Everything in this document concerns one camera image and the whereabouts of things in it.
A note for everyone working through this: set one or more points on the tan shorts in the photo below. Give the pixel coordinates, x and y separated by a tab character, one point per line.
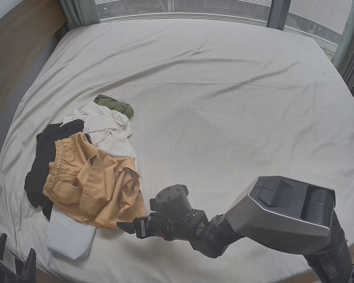
100	181

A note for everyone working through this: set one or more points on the bed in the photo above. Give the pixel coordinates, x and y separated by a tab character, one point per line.
209	113

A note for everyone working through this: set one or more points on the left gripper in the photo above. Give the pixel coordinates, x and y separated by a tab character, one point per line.
0	271

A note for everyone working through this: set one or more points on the olive green garment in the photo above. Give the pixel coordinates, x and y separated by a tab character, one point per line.
115	104

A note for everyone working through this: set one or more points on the pale grey garment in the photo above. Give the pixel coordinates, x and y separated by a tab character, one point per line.
70	237

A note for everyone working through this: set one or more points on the cream white garment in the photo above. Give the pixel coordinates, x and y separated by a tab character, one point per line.
112	137

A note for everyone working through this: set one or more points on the black garment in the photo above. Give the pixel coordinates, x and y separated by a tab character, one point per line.
44	158

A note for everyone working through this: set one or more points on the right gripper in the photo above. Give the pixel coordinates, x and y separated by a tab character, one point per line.
156	225

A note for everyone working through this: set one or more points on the grey-green curtain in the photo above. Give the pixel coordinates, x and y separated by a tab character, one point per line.
352	40
73	4

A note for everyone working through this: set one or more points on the window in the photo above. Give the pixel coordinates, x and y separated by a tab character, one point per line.
278	4

